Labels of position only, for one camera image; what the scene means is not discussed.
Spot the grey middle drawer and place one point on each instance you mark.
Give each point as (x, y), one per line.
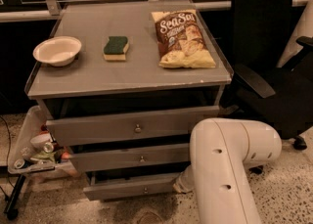
(135, 157)

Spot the brown chip bag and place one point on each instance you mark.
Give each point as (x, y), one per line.
(180, 41)

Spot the metal can in bin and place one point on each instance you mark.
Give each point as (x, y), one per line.
(19, 163)

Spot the black office chair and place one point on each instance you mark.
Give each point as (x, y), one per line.
(260, 90)

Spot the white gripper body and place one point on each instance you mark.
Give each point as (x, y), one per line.
(183, 181)

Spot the white cup in bin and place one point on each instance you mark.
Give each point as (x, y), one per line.
(40, 140)

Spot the grey drawer cabinet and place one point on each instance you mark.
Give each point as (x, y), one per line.
(92, 86)

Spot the grey drawer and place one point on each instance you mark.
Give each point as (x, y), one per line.
(127, 126)
(135, 157)
(134, 187)

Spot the green yellow sponge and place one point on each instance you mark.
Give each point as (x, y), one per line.
(116, 48)

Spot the grey bottom drawer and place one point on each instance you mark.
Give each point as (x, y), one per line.
(134, 187)

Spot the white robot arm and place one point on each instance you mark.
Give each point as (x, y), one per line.
(221, 150)

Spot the white paper bowl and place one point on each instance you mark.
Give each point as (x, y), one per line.
(58, 51)

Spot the grey top drawer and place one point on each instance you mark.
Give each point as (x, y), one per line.
(127, 126)

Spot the clear plastic side bin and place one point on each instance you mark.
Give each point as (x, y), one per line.
(36, 163)

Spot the black stand leg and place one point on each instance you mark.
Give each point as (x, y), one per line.
(10, 209)

